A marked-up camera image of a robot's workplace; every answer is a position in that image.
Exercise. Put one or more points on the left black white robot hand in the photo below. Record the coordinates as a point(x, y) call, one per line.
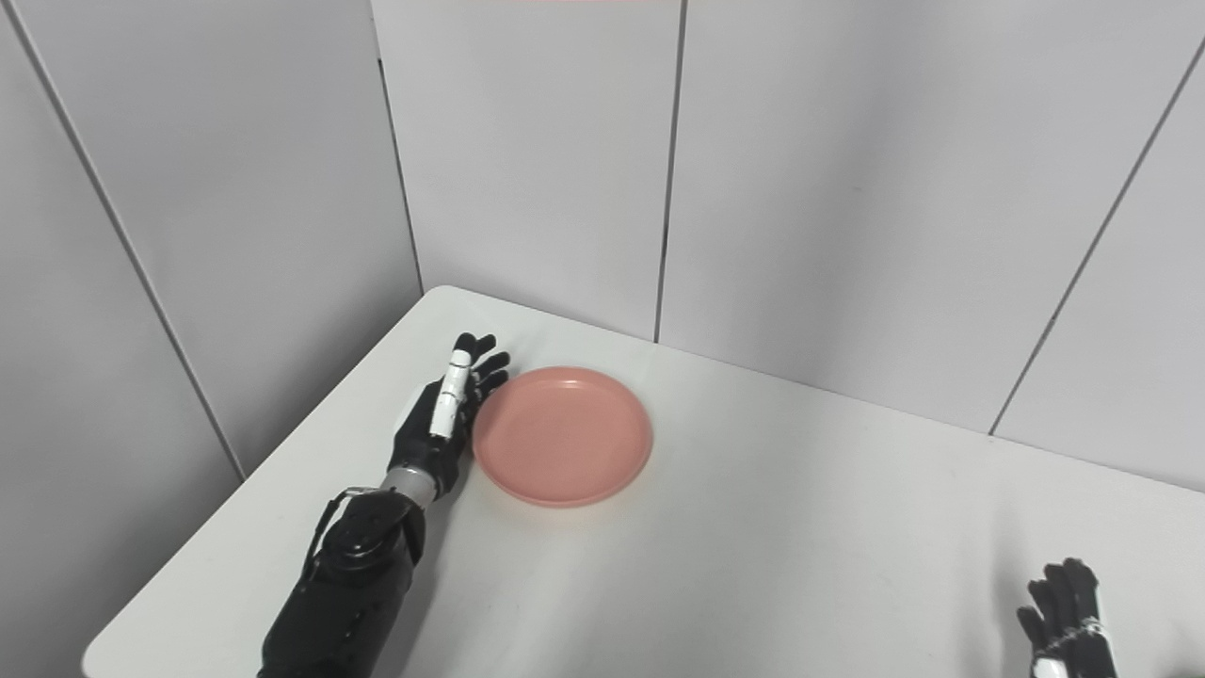
point(428, 443)

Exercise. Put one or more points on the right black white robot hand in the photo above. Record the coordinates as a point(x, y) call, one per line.
point(1068, 626)

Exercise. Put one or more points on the pink round plate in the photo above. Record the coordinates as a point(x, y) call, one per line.
point(563, 435)

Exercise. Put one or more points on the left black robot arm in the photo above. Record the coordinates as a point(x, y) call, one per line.
point(353, 584)

